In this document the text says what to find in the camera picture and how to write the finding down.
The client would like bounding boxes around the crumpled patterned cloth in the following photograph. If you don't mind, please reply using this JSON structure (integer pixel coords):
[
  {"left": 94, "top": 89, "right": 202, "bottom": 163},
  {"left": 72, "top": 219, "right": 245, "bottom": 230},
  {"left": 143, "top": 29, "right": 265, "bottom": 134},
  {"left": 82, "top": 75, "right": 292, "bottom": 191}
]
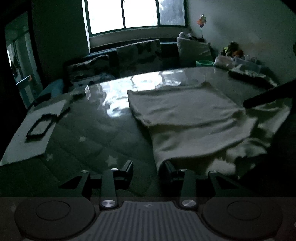
[{"left": 228, "top": 64, "right": 278, "bottom": 89}]

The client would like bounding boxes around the dark quilted star mat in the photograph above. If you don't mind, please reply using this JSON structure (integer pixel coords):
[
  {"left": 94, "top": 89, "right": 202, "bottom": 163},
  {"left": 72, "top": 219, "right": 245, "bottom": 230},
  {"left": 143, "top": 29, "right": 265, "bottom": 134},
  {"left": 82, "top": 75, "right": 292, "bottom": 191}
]
[{"left": 0, "top": 67, "right": 296, "bottom": 197}]

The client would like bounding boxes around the flat camouflage cushion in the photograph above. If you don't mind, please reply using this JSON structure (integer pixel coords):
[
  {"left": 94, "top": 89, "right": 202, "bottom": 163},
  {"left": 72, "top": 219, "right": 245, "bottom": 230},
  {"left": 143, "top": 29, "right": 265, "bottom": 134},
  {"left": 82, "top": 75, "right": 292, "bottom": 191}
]
[{"left": 66, "top": 55, "right": 110, "bottom": 79}]

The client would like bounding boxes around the white plastic bag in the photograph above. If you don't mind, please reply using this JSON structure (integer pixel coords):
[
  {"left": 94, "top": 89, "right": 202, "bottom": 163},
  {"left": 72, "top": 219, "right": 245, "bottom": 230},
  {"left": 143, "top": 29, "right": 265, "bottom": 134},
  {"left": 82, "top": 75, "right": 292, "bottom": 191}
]
[{"left": 213, "top": 55, "right": 235, "bottom": 70}]

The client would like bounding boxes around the blue cushion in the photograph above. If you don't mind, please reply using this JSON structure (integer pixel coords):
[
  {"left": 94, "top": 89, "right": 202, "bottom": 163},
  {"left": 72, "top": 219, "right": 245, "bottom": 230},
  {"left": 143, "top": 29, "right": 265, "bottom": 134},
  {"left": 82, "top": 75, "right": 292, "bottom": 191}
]
[{"left": 39, "top": 79, "right": 64, "bottom": 97}]

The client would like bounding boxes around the beige cloth garment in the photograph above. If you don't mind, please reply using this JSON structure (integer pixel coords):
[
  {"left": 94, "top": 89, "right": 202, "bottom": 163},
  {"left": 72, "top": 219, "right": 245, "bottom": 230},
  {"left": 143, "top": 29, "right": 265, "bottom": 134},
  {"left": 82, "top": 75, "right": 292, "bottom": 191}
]
[{"left": 127, "top": 82, "right": 290, "bottom": 175}]

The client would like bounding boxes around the light grey pillow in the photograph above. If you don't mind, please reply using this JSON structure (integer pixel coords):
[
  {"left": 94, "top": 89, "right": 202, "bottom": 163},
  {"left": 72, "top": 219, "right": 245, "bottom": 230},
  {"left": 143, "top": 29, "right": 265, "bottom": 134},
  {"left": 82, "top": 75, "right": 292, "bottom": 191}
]
[{"left": 177, "top": 32, "right": 213, "bottom": 65}]

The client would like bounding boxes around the green bowl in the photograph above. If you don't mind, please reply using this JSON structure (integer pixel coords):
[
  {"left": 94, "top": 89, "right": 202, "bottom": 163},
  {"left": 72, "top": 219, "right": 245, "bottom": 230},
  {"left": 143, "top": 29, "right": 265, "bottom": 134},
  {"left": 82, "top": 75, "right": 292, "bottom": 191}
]
[{"left": 196, "top": 60, "right": 214, "bottom": 67}]

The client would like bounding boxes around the window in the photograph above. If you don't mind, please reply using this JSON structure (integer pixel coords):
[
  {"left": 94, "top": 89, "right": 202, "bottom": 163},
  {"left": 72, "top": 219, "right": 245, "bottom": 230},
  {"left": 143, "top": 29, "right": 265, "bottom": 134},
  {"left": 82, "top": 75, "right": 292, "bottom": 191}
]
[{"left": 82, "top": 0, "right": 187, "bottom": 36}]

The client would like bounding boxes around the white paper sheet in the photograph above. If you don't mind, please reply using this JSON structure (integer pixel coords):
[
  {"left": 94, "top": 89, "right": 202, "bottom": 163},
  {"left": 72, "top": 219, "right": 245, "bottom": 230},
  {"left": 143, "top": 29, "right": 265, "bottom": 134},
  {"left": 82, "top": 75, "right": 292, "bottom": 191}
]
[{"left": 1, "top": 100, "right": 66, "bottom": 166}]

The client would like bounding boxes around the dark sofa bench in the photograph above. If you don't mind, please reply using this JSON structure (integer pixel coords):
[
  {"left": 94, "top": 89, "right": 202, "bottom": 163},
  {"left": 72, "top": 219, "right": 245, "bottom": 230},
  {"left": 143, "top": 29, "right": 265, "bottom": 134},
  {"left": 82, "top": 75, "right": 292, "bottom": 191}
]
[{"left": 64, "top": 39, "right": 181, "bottom": 81}]

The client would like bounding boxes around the small clear plastic box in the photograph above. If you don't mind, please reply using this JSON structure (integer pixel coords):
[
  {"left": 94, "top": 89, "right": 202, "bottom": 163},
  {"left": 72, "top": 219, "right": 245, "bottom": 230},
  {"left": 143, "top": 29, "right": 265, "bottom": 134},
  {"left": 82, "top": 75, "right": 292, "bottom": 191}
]
[{"left": 71, "top": 85, "right": 91, "bottom": 100}]

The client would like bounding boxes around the colourful pinwheel toy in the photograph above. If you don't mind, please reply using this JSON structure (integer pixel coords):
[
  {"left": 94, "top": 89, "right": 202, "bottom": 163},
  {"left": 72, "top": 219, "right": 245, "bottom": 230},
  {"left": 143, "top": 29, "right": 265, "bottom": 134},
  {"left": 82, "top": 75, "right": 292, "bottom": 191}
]
[{"left": 197, "top": 14, "right": 206, "bottom": 38}]

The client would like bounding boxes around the plush toy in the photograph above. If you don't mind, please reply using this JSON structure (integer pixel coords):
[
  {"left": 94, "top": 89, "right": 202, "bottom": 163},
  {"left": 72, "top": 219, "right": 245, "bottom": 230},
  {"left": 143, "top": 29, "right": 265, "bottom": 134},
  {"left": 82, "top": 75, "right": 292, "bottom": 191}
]
[{"left": 220, "top": 41, "right": 244, "bottom": 58}]

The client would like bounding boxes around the black rectangular frame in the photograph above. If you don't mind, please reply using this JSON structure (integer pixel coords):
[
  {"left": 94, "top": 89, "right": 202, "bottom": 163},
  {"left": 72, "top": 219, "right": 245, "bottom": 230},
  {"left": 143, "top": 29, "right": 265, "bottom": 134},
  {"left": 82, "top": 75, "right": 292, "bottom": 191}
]
[{"left": 26, "top": 113, "right": 58, "bottom": 142}]

